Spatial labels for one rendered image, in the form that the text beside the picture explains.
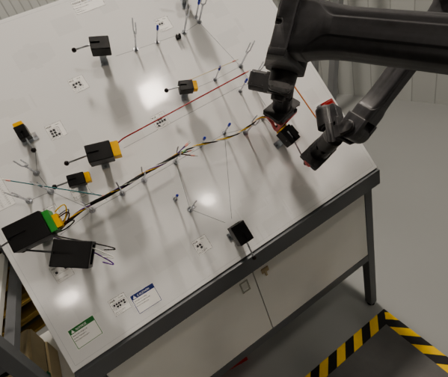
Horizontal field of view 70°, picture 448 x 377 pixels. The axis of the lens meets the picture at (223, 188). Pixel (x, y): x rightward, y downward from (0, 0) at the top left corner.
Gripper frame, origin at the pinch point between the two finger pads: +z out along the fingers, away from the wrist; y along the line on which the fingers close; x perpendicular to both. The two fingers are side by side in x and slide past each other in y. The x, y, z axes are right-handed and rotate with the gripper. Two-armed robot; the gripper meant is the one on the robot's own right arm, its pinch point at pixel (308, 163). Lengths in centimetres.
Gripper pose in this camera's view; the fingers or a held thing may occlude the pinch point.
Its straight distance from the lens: 110.8
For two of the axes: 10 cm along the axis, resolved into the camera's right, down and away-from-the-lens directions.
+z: -1.0, 3.0, 9.5
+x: 6.9, 7.1, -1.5
